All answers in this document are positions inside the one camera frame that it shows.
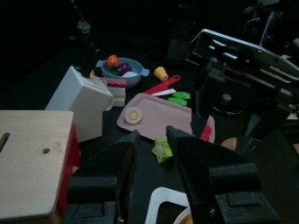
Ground light blue toy pot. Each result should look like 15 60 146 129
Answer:
94 57 150 89

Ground red toy piece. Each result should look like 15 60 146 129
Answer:
200 124 213 143

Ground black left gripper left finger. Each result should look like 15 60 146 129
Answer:
61 129 141 224

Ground green yellow toy lettuce piece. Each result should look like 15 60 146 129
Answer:
150 136 173 165

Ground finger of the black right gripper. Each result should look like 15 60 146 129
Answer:
189 59 216 138
234 86 292 156

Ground red toy knife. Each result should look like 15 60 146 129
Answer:
142 74 182 98

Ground orange toy carrot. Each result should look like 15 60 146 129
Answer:
106 54 120 69

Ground black stand with grey clamp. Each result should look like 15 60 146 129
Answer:
73 18 100 79

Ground white toy cake slice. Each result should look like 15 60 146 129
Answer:
106 86 126 108

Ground yellow toy bottle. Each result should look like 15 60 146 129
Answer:
153 66 169 82

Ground tan round toy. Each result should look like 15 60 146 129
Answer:
218 136 238 151

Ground yellow toy in white bowl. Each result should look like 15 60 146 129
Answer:
172 206 194 224

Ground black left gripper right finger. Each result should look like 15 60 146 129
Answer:
164 125 281 224

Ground red white striped toy slice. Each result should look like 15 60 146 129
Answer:
98 76 128 88

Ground green toy pea pod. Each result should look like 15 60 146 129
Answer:
166 97 189 107
172 91 192 100

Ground pink plastic tray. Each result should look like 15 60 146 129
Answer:
116 92 216 144

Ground wooden block with red side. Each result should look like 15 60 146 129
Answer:
0 109 81 224

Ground toy egg half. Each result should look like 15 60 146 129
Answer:
124 106 144 125

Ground white toy box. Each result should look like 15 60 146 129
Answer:
43 66 114 144

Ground white toy frame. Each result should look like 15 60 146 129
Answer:
144 186 192 224

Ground purple toy eggplant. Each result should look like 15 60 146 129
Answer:
116 62 133 76

